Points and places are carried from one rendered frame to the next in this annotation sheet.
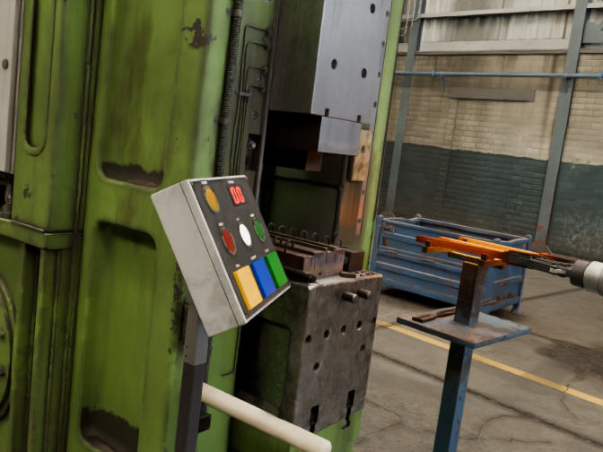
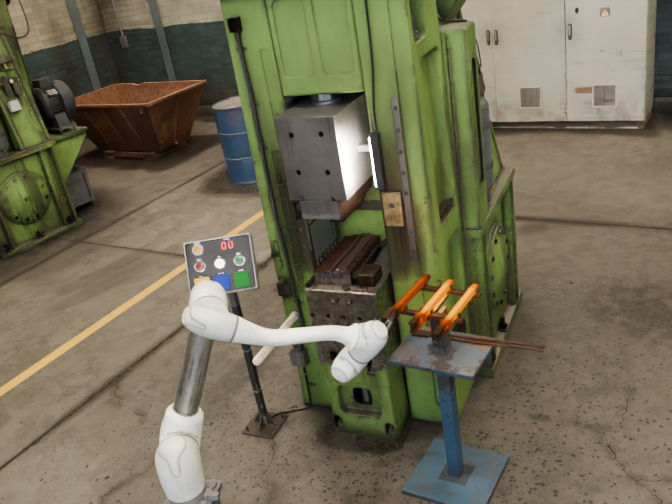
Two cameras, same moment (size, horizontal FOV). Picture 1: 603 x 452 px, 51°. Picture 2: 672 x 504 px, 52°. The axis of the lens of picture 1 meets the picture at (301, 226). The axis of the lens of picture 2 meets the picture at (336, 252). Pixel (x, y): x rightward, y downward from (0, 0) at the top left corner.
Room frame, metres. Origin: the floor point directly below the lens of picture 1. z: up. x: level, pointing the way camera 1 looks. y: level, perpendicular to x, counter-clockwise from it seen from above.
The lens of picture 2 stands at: (1.36, -3.09, 2.51)
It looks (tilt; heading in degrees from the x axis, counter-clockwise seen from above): 25 degrees down; 81
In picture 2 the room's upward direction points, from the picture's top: 10 degrees counter-clockwise
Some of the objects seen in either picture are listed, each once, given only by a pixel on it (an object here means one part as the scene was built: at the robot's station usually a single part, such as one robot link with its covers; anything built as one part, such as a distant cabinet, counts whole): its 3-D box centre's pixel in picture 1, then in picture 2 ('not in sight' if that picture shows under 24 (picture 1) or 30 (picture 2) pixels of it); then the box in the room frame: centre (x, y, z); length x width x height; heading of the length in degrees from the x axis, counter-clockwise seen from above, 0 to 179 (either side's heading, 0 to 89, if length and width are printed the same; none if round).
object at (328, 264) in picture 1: (269, 247); (348, 257); (1.93, 0.09, 0.96); 0.42 x 0.20 x 0.09; 53
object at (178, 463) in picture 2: not in sight; (178, 464); (0.97, -0.90, 0.77); 0.18 x 0.16 x 0.22; 88
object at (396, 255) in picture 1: (447, 264); not in sight; (5.70, -1.35, 0.36); 1.20 x 0.80 x 0.72; 51
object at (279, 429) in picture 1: (254, 416); (276, 338); (1.47, 0.06, 0.62); 0.44 x 0.05 x 0.05; 53
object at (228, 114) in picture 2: not in sight; (245, 139); (1.82, 4.82, 0.44); 0.59 x 0.59 x 0.88
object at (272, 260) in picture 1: (274, 270); (242, 279); (1.37, 0.05, 1.01); 0.07 x 0.05 x 0.07; 168
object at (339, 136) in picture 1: (283, 130); (337, 193); (1.93, 0.09, 1.32); 0.42 x 0.20 x 0.10; 53
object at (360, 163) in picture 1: (360, 155); (393, 209); (2.13, -0.16, 1.27); 0.09 x 0.02 x 0.17; 143
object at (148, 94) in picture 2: not in sight; (137, 122); (0.52, 7.07, 0.43); 1.89 x 1.20 x 0.85; 136
